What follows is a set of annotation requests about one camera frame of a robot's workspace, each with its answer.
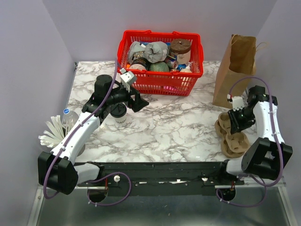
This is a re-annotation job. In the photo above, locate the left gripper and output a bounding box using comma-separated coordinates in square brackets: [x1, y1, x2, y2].
[107, 83, 150, 113]

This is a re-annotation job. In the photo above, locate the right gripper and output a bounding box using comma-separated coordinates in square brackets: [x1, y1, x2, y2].
[227, 106, 255, 134]

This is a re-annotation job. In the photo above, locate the black coffee cup lid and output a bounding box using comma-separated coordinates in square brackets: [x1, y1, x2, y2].
[110, 103, 127, 118]

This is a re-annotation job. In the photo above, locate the white paper coffee cup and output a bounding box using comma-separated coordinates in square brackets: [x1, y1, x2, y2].
[114, 114, 127, 123]

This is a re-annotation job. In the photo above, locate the brown paper bag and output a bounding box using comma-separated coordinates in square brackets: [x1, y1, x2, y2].
[213, 34, 267, 108]

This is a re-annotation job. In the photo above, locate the cardboard cup carrier tray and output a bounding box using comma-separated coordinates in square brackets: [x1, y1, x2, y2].
[214, 112, 234, 140]

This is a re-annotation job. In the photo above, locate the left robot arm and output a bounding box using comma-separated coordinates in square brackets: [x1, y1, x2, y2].
[38, 72, 149, 194]

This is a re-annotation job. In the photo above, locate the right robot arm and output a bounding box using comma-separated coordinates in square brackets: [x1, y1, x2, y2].
[216, 86, 293, 185]

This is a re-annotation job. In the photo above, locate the red plastic shopping basket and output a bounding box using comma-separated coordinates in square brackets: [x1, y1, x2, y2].
[117, 30, 204, 96]

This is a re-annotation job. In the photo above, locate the dark lidded jar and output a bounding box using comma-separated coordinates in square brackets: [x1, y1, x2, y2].
[129, 57, 150, 71]

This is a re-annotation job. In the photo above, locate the green textured ball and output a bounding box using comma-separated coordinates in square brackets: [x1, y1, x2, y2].
[149, 62, 169, 73]

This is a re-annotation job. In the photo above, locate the red drink can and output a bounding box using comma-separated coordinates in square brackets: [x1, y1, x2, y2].
[164, 57, 178, 70]

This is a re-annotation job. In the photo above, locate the grey crumpled foil bag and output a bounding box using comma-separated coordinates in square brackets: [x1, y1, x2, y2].
[127, 41, 169, 64]

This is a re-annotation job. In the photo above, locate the blue snack packet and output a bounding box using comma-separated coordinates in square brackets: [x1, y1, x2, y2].
[177, 64, 187, 71]

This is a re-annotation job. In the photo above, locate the white pump bottle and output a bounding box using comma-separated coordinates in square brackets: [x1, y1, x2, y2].
[180, 62, 192, 73]

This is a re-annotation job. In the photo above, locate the brown lidded round tub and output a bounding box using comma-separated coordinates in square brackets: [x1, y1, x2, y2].
[170, 39, 191, 64]

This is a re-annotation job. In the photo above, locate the clear plastic water bottle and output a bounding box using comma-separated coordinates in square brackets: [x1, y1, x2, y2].
[62, 108, 79, 129]

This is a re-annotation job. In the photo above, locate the grey straw holder cup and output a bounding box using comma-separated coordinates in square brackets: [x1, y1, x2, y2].
[77, 145, 86, 156]

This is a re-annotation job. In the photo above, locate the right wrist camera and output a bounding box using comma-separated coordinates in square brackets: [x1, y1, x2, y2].
[227, 94, 245, 112]

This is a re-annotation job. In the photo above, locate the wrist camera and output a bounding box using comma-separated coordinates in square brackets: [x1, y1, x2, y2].
[120, 68, 137, 93]
[227, 94, 245, 112]

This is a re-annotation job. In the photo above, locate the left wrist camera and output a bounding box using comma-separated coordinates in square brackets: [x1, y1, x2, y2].
[120, 68, 137, 93]

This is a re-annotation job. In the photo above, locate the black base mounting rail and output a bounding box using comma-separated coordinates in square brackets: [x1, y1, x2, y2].
[75, 161, 245, 196]

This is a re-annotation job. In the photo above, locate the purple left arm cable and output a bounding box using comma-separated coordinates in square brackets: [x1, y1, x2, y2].
[43, 58, 132, 207]

